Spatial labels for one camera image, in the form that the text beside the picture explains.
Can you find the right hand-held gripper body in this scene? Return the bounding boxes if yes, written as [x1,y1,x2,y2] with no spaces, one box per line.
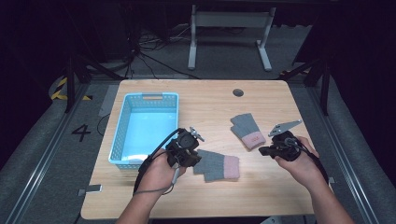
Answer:
[267,119,304,162]

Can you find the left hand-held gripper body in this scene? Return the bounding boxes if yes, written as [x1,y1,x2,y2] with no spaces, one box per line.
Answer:
[165,126,205,168]

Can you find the grey glove with pink cuff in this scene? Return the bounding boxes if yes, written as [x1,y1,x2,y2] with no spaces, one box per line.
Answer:
[230,112,267,151]
[192,148,241,183]

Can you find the light blue plastic basket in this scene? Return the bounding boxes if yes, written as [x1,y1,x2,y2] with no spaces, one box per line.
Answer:
[107,91,180,171]

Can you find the person's right hand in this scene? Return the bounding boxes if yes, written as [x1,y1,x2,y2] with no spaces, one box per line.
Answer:
[274,135,327,191]

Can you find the person's left hand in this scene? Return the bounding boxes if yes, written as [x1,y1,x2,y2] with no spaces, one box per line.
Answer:
[137,148,188,196]

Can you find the black metal stand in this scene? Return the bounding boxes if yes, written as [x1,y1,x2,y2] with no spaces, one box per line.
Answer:
[64,55,126,114]
[279,57,332,117]

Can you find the grey left gripper cord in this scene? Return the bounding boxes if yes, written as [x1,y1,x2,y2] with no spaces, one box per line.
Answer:
[134,166,181,196]

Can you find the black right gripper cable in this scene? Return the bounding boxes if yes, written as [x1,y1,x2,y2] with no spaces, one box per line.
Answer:
[284,137,331,185]

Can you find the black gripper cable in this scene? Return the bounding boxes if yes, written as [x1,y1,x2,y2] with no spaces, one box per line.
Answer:
[284,137,331,185]
[133,127,185,195]

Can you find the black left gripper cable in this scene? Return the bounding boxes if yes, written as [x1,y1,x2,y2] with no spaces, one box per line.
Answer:
[133,127,185,195]

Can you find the aluminium floor rail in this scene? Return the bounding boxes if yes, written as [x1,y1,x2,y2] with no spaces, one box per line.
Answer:
[5,83,92,224]
[305,86,380,224]

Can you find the tangle of black floor cables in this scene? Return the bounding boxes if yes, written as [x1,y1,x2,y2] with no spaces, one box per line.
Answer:
[123,23,201,80]

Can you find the thin black floor cable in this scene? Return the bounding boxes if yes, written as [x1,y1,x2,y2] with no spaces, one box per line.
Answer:
[96,113,111,137]

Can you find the white metal desk frame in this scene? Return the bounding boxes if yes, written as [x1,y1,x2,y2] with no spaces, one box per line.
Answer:
[187,4,277,73]

